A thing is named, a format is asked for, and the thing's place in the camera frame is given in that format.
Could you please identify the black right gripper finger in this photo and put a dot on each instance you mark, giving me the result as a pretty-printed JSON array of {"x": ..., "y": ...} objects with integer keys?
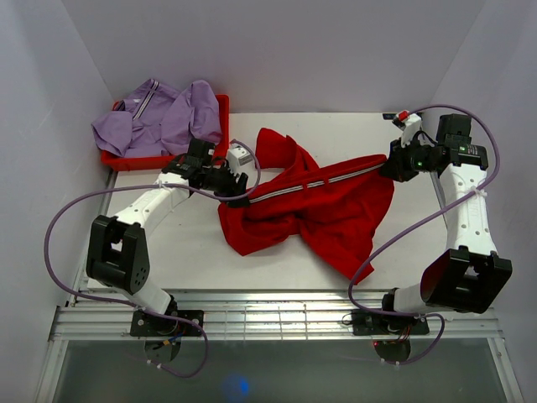
[
  {"x": 394, "y": 157},
  {"x": 390, "y": 172}
]

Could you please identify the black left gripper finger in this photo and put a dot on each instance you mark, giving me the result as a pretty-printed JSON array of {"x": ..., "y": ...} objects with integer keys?
[
  {"x": 239, "y": 203},
  {"x": 242, "y": 184}
]

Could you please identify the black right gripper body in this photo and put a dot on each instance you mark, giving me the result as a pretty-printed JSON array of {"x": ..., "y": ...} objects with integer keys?
[{"x": 414, "y": 159}]

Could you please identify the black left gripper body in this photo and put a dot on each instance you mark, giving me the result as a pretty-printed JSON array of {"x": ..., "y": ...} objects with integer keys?
[{"x": 221, "y": 182}]

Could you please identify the red trousers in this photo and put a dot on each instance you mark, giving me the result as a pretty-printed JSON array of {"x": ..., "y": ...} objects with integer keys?
[{"x": 336, "y": 209}]

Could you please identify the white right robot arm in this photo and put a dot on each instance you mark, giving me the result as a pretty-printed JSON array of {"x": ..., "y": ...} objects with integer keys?
[{"x": 469, "y": 275}]

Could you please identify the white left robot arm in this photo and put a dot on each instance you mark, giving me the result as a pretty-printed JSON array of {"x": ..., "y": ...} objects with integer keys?
[{"x": 118, "y": 254}]

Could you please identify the purple shirt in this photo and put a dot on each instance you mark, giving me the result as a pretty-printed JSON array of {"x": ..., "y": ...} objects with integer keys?
[{"x": 158, "y": 120}]

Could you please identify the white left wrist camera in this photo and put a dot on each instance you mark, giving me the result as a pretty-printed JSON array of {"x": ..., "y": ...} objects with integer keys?
[{"x": 238, "y": 156}]

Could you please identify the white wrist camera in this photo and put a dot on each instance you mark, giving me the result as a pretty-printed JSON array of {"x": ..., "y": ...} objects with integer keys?
[
  {"x": 409, "y": 124},
  {"x": 238, "y": 156}
]

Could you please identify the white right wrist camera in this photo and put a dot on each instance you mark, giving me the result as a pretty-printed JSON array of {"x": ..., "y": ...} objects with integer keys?
[{"x": 409, "y": 124}]

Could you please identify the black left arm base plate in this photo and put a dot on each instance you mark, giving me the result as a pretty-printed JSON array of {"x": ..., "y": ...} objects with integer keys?
[{"x": 144, "y": 325}]

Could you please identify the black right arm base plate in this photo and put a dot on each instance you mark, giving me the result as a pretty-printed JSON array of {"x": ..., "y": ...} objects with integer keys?
[{"x": 365, "y": 323}]

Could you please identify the aluminium table edge rail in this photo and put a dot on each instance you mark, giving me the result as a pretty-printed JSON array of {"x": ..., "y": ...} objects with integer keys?
[{"x": 228, "y": 316}]

